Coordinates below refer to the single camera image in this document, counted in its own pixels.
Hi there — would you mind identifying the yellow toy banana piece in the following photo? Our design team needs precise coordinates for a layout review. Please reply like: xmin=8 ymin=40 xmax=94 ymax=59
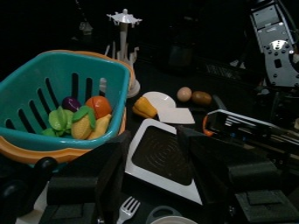
xmin=87 ymin=113 xmax=114 ymax=141

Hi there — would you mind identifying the beige toy egg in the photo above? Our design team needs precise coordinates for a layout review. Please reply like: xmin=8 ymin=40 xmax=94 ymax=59
xmin=176 ymin=87 xmax=192 ymax=102

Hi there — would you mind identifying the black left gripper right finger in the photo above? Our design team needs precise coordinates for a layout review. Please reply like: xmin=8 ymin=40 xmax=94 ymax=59
xmin=176 ymin=125 xmax=299 ymax=224

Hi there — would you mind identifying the white square toy board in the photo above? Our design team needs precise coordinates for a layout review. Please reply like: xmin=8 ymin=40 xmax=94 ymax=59
xmin=156 ymin=107 xmax=196 ymax=125

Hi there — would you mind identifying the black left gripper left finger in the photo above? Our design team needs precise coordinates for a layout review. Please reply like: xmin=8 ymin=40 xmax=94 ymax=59
xmin=39 ymin=130 xmax=132 ymax=224

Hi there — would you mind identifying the white round toy plate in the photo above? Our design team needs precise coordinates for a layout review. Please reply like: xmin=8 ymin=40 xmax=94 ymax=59
xmin=142 ymin=91 xmax=178 ymax=113

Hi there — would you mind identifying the brown toy kiwi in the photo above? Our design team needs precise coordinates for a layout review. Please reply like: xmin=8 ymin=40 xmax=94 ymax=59
xmin=191 ymin=90 xmax=214 ymax=107

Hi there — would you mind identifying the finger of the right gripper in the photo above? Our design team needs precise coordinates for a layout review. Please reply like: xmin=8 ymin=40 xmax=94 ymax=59
xmin=204 ymin=108 xmax=281 ymax=138

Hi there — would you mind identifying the grey toy cup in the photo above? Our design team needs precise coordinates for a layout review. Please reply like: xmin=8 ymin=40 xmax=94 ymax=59
xmin=144 ymin=205 xmax=183 ymax=224

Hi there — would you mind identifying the white toy bowl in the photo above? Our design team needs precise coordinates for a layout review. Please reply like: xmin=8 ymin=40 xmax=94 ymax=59
xmin=150 ymin=215 xmax=199 ymax=224

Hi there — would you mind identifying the yellow toy corn cob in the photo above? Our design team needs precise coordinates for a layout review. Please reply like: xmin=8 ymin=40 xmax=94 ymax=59
xmin=70 ymin=115 xmax=94 ymax=140

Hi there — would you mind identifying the black box with white print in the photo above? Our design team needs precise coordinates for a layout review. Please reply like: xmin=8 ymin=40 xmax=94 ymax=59
xmin=194 ymin=57 xmax=267 ymax=86

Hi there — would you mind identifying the black round knob handle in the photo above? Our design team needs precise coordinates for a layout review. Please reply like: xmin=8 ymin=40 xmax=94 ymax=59
xmin=0 ymin=156 xmax=60 ymax=218

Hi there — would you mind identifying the orange toy ring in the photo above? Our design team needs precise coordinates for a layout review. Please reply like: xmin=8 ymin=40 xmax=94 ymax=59
xmin=200 ymin=115 xmax=215 ymax=137

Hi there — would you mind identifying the orange toy tomato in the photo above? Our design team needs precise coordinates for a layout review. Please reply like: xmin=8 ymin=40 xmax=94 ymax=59
xmin=84 ymin=95 xmax=114 ymax=120

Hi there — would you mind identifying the white plastic toy fork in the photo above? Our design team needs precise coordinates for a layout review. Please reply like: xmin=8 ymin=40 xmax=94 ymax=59
xmin=116 ymin=196 xmax=142 ymax=224

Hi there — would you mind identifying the white mug tree stand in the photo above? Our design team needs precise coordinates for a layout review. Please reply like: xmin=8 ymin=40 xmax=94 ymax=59
xmin=98 ymin=8 xmax=144 ymax=99

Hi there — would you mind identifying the purple toy eggplant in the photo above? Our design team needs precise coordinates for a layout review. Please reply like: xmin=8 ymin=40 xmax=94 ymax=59
xmin=60 ymin=96 xmax=83 ymax=113

